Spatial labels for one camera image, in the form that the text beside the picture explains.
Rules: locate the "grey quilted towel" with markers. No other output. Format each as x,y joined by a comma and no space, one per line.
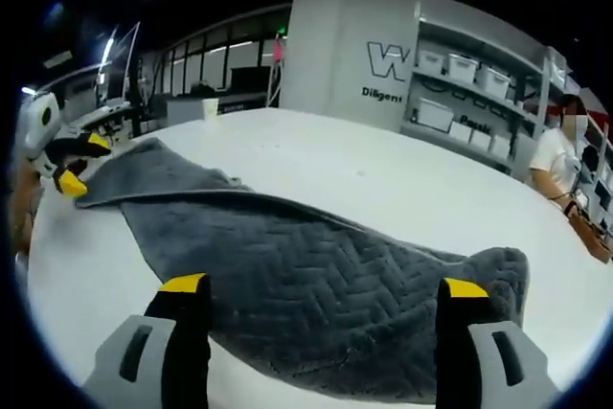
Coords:
311,260

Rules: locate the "reception counter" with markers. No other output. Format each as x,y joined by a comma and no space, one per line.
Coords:
191,109

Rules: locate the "white paper cup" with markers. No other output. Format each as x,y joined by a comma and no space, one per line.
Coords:
211,108

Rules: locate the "dark screen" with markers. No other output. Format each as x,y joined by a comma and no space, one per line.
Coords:
249,78

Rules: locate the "white stand with pink top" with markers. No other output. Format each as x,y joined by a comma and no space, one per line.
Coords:
278,51

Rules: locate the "grey metal shelf rack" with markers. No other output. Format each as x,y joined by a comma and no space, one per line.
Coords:
479,47
598,160

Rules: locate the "group of white storage boxes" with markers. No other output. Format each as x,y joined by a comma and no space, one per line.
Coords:
462,66

